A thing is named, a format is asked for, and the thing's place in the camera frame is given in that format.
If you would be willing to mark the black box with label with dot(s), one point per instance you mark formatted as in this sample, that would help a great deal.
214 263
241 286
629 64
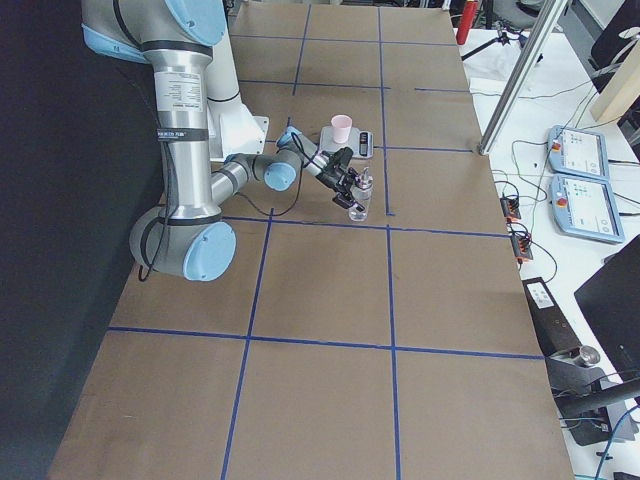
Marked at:
553 331

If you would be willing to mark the upper teach pendant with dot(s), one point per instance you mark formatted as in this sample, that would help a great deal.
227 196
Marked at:
578 152

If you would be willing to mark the pink plastic cup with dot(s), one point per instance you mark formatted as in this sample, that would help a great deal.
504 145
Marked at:
341 126

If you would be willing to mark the lower orange connector box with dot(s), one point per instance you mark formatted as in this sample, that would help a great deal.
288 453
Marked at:
521 246

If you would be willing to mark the black monitor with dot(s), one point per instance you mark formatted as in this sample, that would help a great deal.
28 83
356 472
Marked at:
609 302

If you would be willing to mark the red cylinder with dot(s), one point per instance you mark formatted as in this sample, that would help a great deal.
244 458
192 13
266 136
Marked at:
466 21

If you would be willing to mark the aluminium frame post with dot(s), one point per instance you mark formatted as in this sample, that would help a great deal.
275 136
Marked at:
547 19

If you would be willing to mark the teach pendant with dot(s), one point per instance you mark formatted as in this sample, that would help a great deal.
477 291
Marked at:
578 152
585 208

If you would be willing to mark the white camera stand pole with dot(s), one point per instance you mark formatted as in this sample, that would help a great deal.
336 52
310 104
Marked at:
232 127

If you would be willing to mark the silver digital kitchen scale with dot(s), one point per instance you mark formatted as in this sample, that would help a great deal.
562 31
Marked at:
359 141

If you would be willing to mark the upper orange connector box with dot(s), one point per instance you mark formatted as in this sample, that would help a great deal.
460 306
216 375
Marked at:
510 208

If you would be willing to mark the lower teach pendant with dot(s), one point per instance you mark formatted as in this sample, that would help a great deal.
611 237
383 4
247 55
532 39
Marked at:
585 208

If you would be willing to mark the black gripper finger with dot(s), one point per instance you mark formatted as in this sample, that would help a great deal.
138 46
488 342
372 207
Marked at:
357 178
347 203

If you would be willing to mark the silver knob clamp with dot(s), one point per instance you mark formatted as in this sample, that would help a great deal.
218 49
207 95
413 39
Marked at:
585 356

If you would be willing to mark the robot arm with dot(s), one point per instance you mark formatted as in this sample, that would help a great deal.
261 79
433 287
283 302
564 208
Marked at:
186 236

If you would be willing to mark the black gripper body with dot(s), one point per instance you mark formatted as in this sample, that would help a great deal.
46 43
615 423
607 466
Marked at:
332 177

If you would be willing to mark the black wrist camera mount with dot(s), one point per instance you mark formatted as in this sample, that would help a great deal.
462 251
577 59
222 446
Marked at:
341 158

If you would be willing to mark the orange connector box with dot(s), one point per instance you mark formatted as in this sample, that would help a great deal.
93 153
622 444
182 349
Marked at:
521 246
510 208

